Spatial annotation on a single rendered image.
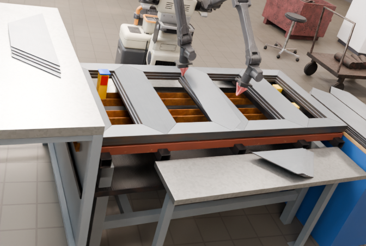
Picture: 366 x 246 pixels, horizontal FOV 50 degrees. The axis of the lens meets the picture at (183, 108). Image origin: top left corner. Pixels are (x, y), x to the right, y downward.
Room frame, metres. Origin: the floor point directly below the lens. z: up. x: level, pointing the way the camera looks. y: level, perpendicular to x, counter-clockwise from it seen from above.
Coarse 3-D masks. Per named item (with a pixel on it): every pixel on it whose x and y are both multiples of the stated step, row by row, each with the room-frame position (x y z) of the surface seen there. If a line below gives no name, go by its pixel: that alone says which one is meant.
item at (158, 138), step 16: (112, 80) 2.04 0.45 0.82; (224, 80) 2.47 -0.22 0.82; (272, 80) 2.68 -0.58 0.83; (192, 96) 2.10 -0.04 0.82; (224, 96) 2.14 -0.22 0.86; (256, 96) 2.31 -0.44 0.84; (240, 112) 1.99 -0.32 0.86; (272, 112) 2.15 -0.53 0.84; (320, 112) 2.28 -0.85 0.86; (240, 128) 1.81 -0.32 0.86; (288, 128) 1.95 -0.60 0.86; (304, 128) 2.02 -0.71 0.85; (320, 128) 2.08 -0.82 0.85; (336, 128) 2.15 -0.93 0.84; (112, 144) 1.44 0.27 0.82
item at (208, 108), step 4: (204, 108) 1.92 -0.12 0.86; (208, 108) 1.93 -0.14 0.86; (212, 108) 1.94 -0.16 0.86; (216, 108) 1.96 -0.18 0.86; (220, 108) 1.97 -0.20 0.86; (224, 108) 1.98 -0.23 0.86; (228, 108) 2.00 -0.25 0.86; (208, 112) 1.89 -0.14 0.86; (212, 112) 1.90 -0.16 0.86; (216, 112) 1.91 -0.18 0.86; (220, 112) 1.92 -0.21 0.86; (224, 112) 1.94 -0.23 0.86; (228, 112) 1.95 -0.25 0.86; (232, 112) 1.96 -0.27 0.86
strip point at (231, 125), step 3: (219, 123) 1.80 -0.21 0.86; (222, 123) 1.81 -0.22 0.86; (225, 123) 1.82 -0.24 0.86; (228, 123) 1.83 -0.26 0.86; (231, 123) 1.84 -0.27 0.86; (234, 123) 1.85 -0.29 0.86; (237, 123) 1.85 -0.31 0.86; (225, 126) 1.79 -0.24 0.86; (228, 126) 1.79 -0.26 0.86; (231, 126) 1.80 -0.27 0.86; (234, 126) 1.81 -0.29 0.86; (231, 129) 1.78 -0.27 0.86; (234, 129) 1.78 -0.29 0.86
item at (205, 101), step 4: (200, 100) 2.00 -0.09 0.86; (204, 100) 2.02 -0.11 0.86; (208, 100) 2.03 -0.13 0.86; (212, 100) 2.04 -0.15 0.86; (216, 100) 2.06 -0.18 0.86; (220, 100) 2.07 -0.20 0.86; (224, 100) 2.08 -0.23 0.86; (204, 104) 1.96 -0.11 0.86; (208, 104) 1.98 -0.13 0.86; (212, 104) 1.99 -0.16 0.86; (216, 104) 2.00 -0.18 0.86; (220, 104) 2.01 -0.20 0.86; (224, 104) 2.03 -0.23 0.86; (228, 104) 2.04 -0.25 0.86
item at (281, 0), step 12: (276, 0) 7.29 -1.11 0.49; (288, 0) 7.05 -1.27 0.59; (300, 0) 6.82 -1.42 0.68; (312, 0) 7.61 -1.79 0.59; (264, 12) 7.46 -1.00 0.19; (276, 12) 7.20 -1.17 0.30; (300, 12) 6.74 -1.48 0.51; (312, 12) 6.85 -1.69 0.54; (324, 12) 7.00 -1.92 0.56; (276, 24) 7.12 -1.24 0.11; (288, 24) 6.87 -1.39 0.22; (300, 24) 6.77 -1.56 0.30; (312, 24) 6.92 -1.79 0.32; (324, 24) 7.07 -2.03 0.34; (300, 36) 6.96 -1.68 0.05; (312, 36) 7.12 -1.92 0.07
